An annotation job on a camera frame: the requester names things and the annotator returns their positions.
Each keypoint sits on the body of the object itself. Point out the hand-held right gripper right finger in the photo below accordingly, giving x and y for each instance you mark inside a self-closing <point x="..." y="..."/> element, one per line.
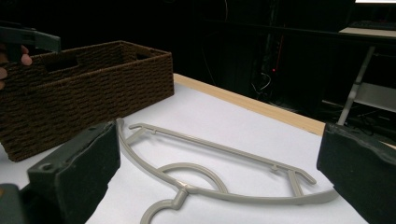
<point x="358" y="168"/>

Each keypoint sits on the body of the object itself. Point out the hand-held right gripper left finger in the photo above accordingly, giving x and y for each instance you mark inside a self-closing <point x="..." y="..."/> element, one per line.
<point x="81" y="174"/>

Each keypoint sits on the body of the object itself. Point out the grey metal stand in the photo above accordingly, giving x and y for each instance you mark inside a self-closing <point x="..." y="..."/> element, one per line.
<point x="361" y="84"/>

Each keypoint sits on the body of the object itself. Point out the brown woven basket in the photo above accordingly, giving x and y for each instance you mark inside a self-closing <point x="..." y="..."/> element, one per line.
<point x="77" y="96"/>

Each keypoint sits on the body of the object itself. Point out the grey plastic clothes hanger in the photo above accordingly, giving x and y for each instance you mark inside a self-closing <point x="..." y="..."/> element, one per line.
<point x="218" y="193"/>

